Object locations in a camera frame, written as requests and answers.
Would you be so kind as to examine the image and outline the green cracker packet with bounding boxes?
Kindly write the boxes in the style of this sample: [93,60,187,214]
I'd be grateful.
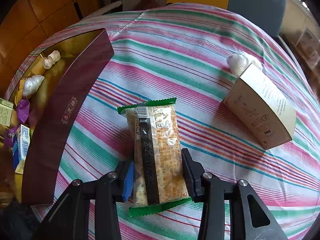
[117,98,190,217]

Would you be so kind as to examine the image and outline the blue tissue pack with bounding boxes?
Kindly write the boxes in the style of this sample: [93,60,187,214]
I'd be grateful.
[12,124,30,174]

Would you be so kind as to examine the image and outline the white cardboard box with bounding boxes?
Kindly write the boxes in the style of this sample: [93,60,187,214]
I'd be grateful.
[223,64,297,150]

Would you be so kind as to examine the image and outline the purple triangular snack packet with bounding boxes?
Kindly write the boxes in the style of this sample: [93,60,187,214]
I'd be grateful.
[16,99,30,124]

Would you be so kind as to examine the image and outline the green medicine box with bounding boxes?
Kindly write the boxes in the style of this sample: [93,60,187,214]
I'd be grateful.
[0,99,14,127]

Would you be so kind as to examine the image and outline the white plastic bag ball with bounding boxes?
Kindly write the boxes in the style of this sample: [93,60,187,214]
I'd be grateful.
[22,75,45,98]

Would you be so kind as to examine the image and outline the cream knotted sock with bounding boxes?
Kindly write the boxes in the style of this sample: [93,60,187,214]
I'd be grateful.
[43,50,61,69]

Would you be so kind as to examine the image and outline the striped bed sheet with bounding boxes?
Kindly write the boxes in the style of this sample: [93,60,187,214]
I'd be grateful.
[11,3,319,239]

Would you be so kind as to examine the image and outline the gold tin box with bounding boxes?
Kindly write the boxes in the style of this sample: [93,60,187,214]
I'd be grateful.
[15,29,114,205]

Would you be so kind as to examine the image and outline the white box on shelf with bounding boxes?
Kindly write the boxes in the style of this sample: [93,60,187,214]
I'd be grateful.
[296,28,319,59]

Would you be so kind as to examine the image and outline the dark red pillow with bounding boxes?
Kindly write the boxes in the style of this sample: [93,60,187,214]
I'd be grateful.
[133,0,161,11]

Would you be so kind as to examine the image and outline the orange wooden wardrobe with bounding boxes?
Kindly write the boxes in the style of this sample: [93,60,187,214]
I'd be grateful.
[1,0,103,95]

